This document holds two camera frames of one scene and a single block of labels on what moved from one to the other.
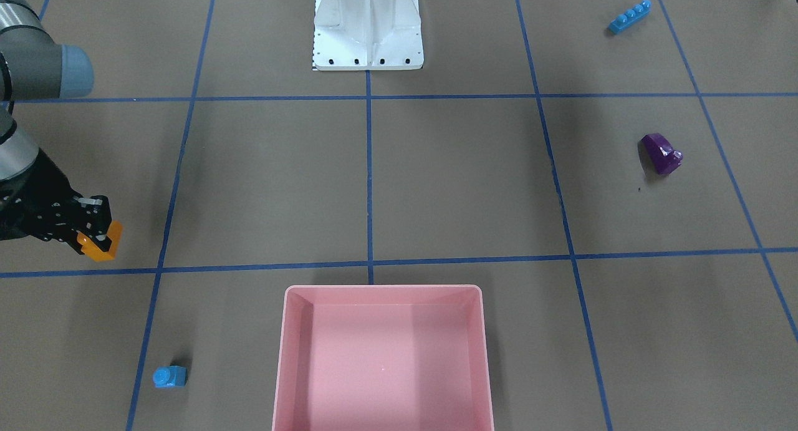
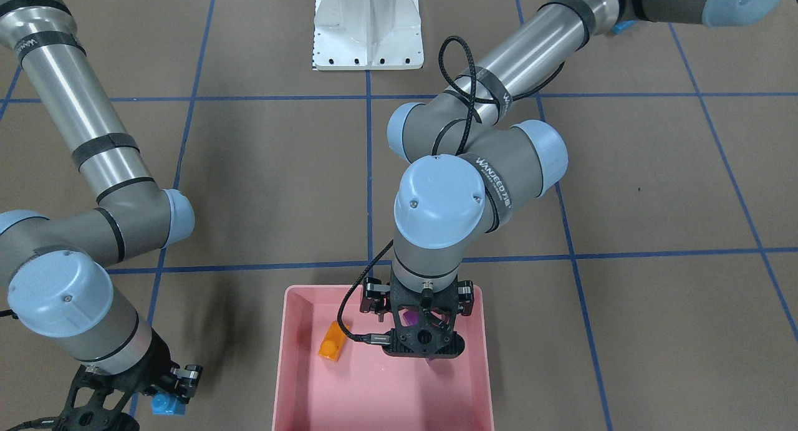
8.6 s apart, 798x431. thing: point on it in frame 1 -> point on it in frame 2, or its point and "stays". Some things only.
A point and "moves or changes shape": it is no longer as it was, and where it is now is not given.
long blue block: (629, 17) stays
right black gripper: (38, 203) -> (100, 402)
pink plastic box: (389, 357) stays
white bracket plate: (367, 25) stays
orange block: (93, 251) moves or changes shape
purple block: (657, 158) -> (411, 317)
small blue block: (169, 376) moves or changes shape
